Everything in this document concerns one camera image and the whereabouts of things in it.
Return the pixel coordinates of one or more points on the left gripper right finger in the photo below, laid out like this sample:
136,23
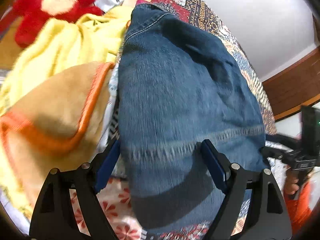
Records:
253,206

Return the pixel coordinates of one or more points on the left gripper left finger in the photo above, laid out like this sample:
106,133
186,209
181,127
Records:
67,206

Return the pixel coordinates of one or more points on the blue denim jacket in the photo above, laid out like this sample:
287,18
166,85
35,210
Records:
185,119

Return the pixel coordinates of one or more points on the orange sleeve right forearm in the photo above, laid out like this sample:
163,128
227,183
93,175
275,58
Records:
299,210

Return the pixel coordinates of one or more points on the person right hand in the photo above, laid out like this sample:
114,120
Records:
291,182

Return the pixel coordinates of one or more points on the patchwork bed quilt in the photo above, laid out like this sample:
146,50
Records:
225,55

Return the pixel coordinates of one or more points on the brown wooden door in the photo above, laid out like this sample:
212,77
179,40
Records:
294,86

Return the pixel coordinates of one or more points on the tan orange-trimmed blanket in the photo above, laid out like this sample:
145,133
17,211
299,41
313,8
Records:
57,124

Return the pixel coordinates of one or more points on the yellow blanket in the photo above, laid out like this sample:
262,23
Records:
60,45

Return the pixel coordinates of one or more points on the red plush toy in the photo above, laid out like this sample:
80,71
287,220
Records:
35,13

